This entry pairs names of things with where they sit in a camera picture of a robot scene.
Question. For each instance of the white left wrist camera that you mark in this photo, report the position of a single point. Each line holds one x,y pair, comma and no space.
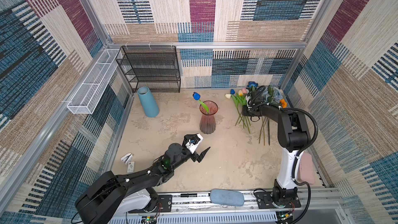
192,141

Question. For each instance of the red ribbed glass vase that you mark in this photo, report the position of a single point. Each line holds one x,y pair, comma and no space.
208,122

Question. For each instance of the blue-grey artificial rose bunch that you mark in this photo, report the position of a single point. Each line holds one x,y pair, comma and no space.
272,95

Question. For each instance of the pink rectangular pad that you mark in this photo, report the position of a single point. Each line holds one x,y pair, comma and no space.
306,169

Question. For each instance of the white wire mesh basket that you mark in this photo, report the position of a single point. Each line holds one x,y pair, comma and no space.
89,93

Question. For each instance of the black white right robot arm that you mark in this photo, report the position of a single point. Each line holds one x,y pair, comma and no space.
296,131

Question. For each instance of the small white paper tags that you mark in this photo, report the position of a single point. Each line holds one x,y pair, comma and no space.
127,160

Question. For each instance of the orange artificial flower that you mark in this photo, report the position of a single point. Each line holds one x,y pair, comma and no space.
283,103

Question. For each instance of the blue-grey oval pad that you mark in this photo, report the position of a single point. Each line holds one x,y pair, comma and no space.
227,197

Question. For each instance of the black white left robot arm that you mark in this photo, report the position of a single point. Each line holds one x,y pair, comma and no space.
99,203

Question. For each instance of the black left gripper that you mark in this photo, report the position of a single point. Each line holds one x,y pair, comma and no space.
198,158

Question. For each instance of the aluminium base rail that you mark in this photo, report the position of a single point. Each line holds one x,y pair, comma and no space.
199,208

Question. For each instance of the yellow artificial tulip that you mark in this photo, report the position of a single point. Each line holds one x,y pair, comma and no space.
243,102

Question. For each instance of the black wire shelf rack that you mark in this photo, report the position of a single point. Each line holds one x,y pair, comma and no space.
154,67

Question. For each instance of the teal cylindrical vase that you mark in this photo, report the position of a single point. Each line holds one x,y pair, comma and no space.
148,102

